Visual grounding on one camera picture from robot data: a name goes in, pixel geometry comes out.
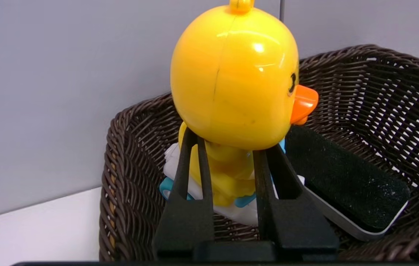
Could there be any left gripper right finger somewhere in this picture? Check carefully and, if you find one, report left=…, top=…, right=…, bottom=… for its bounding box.
left=253, top=143, right=340, bottom=259

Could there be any black whiteboard eraser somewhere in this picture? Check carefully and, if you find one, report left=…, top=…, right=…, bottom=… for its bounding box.
left=285, top=126, right=411, bottom=242

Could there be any yellow duck toy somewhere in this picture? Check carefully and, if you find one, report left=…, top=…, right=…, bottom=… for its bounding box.
left=159, top=0, right=319, bottom=226

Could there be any dark brown wicker basket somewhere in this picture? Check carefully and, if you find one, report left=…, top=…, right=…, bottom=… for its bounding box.
left=99, top=44, right=419, bottom=262

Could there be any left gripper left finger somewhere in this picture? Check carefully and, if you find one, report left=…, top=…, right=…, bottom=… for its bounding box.
left=153, top=127, right=215, bottom=259

